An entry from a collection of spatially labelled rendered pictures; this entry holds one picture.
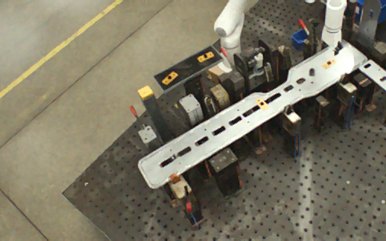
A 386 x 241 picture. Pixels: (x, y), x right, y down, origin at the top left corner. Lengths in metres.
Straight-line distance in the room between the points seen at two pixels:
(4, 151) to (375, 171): 3.00
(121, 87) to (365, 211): 2.45
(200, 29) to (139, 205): 2.25
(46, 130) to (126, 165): 1.50
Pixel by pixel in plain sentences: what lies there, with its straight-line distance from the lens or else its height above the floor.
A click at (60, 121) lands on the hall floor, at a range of 3.81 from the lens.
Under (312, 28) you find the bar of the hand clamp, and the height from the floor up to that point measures 1.16.
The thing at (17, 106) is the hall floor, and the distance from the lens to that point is 4.18.
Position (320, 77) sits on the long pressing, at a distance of 2.25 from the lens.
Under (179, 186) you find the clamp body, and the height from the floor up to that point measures 1.06.
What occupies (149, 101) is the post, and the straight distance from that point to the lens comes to 2.12.
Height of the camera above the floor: 2.71
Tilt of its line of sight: 50 degrees down
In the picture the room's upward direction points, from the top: 10 degrees counter-clockwise
